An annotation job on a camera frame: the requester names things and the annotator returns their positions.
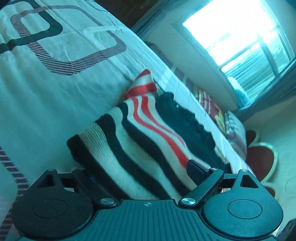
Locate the red black striped knit sweater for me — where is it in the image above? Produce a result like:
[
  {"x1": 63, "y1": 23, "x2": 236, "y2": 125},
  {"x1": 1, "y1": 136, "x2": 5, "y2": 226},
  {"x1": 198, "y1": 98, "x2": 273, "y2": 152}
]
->
[{"x1": 67, "y1": 70, "x2": 232, "y2": 199}]

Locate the striped grey pillow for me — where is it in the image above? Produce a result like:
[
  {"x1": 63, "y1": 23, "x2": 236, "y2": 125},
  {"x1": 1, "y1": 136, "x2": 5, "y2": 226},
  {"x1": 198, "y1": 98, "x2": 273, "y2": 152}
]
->
[{"x1": 224, "y1": 111, "x2": 247, "y2": 161}]

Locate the red heart shaped headboard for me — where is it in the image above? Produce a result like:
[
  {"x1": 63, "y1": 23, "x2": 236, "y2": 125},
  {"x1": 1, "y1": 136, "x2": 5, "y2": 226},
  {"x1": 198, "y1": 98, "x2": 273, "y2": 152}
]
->
[{"x1": 246, "y1": 130, "x2": 278, "y2": 198}]

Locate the red yellow folded blanket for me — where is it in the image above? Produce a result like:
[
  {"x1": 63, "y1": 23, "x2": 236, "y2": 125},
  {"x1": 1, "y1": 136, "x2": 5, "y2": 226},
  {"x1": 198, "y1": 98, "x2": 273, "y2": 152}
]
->
[{"x1": 193, "y1": 87, "x2": 226, "y2": 135}]

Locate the striped bed sheet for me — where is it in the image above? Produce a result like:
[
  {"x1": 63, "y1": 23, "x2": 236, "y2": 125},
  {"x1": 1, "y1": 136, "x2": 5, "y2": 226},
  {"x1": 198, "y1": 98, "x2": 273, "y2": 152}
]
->
[{"x1": 145, "y1": 41, "x2": 197, "y2": 98}]

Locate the teal cloth on sill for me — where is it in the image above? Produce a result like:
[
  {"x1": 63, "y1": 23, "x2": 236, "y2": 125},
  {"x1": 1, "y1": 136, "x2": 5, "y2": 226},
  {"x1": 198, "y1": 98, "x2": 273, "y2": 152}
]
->
[{"x1": 227, "y1": 77, "x2": 249, "y2": 108}]

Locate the white patterned bed quilt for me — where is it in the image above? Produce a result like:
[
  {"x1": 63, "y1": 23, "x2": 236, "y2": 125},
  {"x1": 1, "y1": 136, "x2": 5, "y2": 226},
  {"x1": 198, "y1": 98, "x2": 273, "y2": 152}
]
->
[{"x1": 1, "y1": 1, "x2": 248, "y2": 240}]

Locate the teal curtain right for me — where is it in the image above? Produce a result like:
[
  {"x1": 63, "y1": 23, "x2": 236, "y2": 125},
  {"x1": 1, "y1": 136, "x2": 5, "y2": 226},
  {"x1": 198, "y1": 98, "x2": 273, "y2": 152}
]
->
[{"x1": 234, "y1": 58, "x2": 295, "y2": 122}]

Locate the teal curtain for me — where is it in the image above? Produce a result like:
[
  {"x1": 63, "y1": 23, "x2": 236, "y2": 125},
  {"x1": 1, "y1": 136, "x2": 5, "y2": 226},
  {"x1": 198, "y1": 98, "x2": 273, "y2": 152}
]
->
[
  {"x1": 234, "y1": 58, "x2": 295, "y2": 122},
  {"x1": 131, "y1": 1, "x2": 182, "y2": 41}
]

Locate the bright window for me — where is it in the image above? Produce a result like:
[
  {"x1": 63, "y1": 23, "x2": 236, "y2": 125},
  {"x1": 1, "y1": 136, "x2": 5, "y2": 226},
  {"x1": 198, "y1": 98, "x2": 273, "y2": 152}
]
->
[{"x1": 182, "y1": 1, "x2": 295, "y2": 99}]

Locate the teal curtain left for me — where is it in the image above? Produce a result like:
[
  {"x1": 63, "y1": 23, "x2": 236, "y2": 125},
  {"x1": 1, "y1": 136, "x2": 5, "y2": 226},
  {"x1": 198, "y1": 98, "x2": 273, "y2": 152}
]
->
[{"x1": 131, "y1": 1, "x2": 182, "y2": 41}]

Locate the dark wooden door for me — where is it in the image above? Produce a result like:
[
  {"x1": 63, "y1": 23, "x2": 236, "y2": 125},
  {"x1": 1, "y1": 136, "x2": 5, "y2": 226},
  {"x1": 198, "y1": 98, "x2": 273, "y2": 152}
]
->
[{"x1": 95, "y1": 0, "x2": 159, "y2": 22}]

